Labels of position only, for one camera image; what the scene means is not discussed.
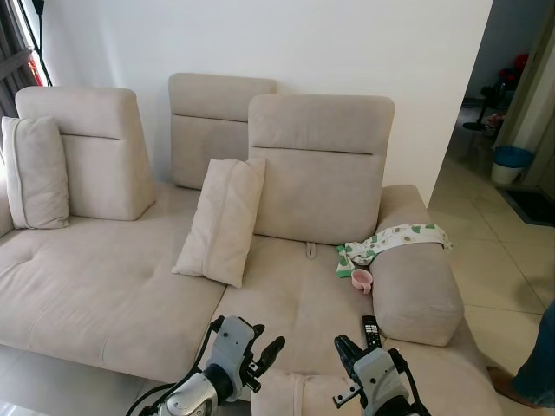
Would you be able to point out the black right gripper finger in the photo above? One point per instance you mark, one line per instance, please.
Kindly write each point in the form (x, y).
(349, 357)

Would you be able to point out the beige pillow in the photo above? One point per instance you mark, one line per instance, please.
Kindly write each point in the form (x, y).
(295, 397)
(221, 225)
(36, 173)

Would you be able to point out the beige sofa pull tab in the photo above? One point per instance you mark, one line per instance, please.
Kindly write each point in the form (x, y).
(309, 250)

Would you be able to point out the beige fabric sofa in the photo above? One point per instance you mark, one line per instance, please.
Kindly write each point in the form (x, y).
(104, 286)

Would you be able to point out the beige sofa backrest cushion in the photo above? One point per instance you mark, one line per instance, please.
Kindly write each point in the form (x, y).
(321, 182)
(104, 165)
(204, 130)

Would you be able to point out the black floor mat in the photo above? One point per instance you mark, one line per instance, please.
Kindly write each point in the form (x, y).
(531, 206)

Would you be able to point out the black floor lamp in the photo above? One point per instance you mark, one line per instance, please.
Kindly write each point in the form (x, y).
(40, 43)

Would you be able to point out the black remote control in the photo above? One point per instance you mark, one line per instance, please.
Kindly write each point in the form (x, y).
(370, 334)

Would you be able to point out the pink cup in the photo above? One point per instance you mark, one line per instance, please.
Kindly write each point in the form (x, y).
(361, 280)

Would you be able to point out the white green patterned cloth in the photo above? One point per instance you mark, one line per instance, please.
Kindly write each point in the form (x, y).
(395, 239)

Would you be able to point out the person in blue jeans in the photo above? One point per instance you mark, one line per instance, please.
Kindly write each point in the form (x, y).
(536, 373)

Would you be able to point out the white bin with blue bag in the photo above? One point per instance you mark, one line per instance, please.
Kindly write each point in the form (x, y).
(512, 165)

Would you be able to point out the black standing fan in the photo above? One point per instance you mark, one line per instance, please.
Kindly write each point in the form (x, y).
(486, 100)

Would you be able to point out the beige door panel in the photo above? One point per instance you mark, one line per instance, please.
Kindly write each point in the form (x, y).
(536, 95)

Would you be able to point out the red flowers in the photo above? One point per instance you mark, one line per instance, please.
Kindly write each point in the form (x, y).
(518, 65)

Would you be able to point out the red hanging ornament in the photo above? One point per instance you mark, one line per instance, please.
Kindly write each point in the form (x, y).
(33, 65)

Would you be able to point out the dark curtain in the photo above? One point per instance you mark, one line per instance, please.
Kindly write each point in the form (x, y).
(12, 52)

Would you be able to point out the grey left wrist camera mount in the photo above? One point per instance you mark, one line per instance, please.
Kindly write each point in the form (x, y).
(231, 351)

